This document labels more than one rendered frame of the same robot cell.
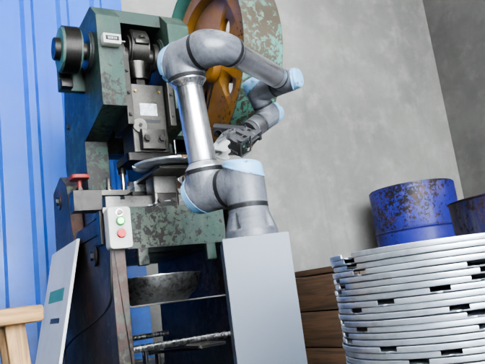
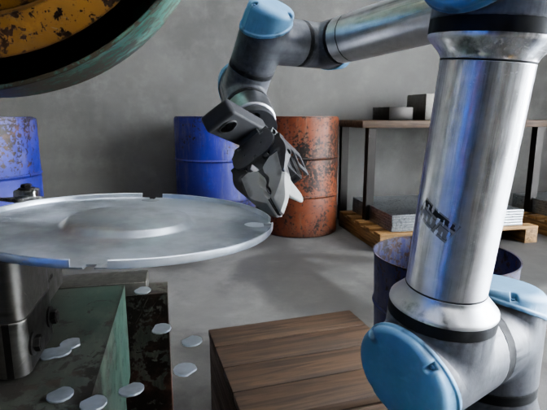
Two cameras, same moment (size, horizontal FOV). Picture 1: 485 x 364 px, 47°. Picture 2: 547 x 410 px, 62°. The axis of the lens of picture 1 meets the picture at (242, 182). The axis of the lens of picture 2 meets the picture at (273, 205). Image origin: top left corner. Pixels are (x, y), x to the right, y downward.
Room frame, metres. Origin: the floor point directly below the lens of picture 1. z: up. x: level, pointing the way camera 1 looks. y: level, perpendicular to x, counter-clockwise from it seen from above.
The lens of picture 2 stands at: (1.69, 0.62, 0.89)
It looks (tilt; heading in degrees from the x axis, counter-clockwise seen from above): 11 degrees down; 289
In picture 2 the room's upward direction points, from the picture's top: straight up
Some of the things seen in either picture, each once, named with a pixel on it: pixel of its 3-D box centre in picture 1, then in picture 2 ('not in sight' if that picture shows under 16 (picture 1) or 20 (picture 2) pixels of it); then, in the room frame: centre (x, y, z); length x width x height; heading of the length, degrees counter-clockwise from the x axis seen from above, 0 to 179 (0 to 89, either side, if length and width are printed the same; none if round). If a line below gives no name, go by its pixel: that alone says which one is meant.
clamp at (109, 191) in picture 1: (107, 191); not in sight; (2.13, 0.52, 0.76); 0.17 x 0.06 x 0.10; 120
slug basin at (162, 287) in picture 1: (158, 289); not in sight; (2.21, 0.38, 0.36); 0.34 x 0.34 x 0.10
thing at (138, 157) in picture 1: (146, 164); not in sight; (2.22, 0.38, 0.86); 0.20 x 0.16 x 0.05; 120
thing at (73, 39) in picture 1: (75, 57); not in sight; (2.10, 0.60, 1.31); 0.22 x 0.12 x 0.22; 30
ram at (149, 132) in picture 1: (145, 119); not in sight; (2.18, 0.36, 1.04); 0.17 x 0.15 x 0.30; 30
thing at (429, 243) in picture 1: (424, 248); not in sight; (0.88, -0.26, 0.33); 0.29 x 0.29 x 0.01
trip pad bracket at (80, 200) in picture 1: (87, 217); not in sight; (1.86, 0.53, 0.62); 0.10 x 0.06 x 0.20; 120
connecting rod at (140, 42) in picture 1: (136, 69); not in sight; (2.21, 0.38, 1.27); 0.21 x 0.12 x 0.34; 30
